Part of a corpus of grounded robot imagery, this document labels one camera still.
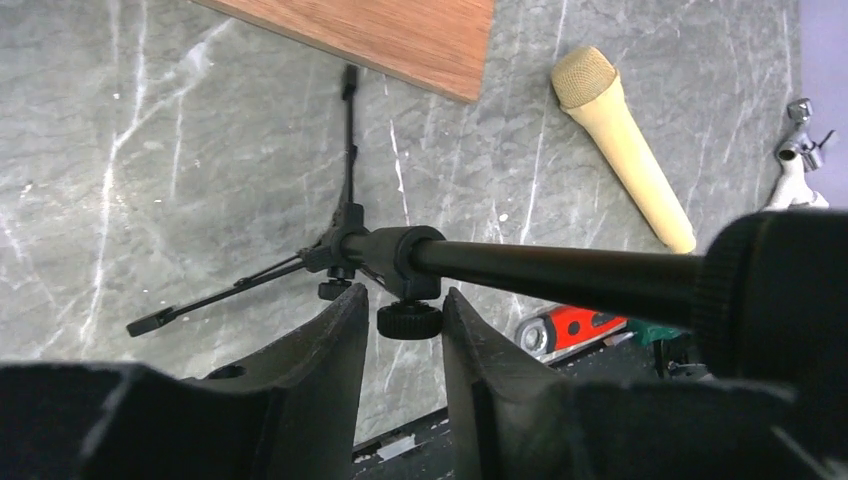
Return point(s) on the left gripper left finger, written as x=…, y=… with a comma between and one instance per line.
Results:
x=287, y=411

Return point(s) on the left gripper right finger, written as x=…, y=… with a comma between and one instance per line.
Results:
x=512, y=417

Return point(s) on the black tripod shock mount stand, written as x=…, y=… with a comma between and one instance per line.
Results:
x=767, y=301

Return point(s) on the beige gold microphone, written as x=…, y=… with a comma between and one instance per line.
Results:
x=589, y=89

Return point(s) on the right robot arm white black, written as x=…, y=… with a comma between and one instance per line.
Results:
x=798, y=154

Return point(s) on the green small connector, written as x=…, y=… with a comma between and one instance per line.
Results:
x=647, y=333

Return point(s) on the brown wooden board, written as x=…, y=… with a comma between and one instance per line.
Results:
x=440, y=46

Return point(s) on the red handled adjustable wrench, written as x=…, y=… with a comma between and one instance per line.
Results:
x=565, y=331

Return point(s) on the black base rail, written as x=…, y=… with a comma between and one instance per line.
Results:
x=423, y=448

